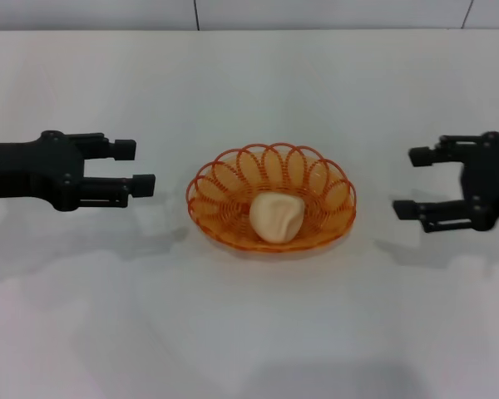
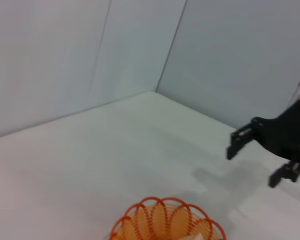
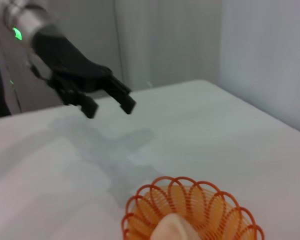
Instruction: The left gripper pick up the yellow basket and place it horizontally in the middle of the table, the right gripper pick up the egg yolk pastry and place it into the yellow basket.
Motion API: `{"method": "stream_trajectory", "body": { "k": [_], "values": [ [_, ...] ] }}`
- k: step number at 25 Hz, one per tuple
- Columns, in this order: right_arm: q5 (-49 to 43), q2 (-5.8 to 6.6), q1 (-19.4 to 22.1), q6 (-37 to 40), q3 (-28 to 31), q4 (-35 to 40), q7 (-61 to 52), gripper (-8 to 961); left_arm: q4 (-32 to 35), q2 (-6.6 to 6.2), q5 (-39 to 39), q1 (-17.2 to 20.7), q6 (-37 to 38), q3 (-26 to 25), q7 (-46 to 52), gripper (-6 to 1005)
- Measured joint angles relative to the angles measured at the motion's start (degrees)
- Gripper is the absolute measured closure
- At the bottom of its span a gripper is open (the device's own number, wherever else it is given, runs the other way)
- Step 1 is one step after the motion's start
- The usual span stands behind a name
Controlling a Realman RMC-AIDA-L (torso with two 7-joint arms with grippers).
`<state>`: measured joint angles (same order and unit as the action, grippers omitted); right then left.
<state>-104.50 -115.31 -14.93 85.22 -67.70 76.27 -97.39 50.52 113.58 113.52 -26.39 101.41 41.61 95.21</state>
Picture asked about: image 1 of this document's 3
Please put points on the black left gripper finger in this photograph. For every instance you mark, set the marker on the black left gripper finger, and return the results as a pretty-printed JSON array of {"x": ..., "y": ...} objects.
[
  {"x": 124, "y": 149},
  {"x": 143, "y": 186}
]

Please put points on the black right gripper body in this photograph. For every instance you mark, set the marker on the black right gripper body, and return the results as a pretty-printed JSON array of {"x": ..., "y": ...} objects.
[{"x": 490, "y": 187}]

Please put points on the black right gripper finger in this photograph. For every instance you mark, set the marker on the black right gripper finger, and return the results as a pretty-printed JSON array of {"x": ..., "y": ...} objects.
[
  {"x": 420, "y": 157},
  {"x": 405, "y": 210}
]

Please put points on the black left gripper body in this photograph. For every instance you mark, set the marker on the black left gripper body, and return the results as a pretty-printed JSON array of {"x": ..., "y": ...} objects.
[{"x": 29, "y": 174}]

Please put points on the beige toy dumpling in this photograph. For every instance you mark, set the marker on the beige toy dumpling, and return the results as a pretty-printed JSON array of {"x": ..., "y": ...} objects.
[{"x": 276, "y": 218}]

